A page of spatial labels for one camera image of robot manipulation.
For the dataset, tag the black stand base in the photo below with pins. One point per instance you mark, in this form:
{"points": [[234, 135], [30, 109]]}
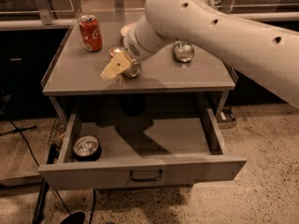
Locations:
{"points": [[77, 217]]}

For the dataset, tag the white bowl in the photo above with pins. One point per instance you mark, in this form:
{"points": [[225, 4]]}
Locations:
{"points": [[125, 29]]}

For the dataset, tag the grey cabinet table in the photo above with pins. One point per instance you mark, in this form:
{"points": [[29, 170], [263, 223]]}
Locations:
{"points": [[78, 72]]}

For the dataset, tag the black can in drawer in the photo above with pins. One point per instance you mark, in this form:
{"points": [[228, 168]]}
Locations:
{"points": [[87, 148]]}

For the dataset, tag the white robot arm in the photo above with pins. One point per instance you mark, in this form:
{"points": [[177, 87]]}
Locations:
{"points": [[267, 54]]}

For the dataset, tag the black drawer handle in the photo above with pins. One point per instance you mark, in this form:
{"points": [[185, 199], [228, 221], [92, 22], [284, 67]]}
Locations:
{"points": [[146, 176]]}

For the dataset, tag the orange soda can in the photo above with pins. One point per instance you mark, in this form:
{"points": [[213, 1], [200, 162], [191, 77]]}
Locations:
{"points": [[131, 72]]}

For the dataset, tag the grey metal rail frame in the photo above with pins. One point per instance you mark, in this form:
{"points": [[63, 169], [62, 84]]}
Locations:
{"points": [[51, 14]]}

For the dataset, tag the red cola can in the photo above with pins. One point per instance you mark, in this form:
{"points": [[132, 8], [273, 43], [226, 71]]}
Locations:
{"points": [[90, 33]]}

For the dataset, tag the grey open top drawer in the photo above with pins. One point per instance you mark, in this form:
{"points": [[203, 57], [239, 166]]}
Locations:
{"points": [[187, 147]]}

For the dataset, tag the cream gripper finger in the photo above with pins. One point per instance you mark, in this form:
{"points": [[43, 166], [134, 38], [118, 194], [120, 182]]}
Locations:
{"points": [[120, 62]]}

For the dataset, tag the small floor box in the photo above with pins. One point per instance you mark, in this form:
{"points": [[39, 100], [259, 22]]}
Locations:
{"points": [[226, 119]]}

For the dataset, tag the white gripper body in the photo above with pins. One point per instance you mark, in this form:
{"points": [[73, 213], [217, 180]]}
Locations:
{"points": [[131, 45]]}

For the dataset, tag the wire mesh basket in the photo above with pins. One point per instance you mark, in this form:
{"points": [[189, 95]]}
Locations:
{"points": [[57, 133]]}

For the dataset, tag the green soda can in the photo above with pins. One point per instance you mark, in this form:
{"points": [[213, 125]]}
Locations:
{"points": [[184, 51]]}

